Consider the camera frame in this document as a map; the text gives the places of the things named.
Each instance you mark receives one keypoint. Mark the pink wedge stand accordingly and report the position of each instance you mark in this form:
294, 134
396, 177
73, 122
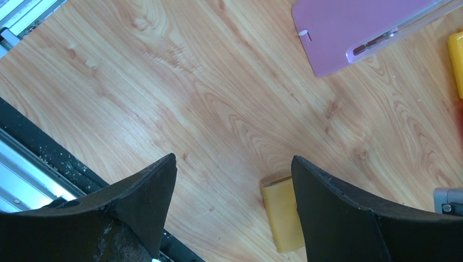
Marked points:
336, 34

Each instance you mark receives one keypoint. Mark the yellow leather card holder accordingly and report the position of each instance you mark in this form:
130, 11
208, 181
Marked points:
281, 209

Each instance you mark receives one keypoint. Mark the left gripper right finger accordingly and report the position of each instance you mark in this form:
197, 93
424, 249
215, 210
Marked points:
342, 222

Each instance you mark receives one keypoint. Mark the yellow plastic bin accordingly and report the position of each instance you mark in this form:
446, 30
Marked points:
455, 52

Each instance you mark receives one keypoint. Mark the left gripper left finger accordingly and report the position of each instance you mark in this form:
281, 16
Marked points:
121, 222

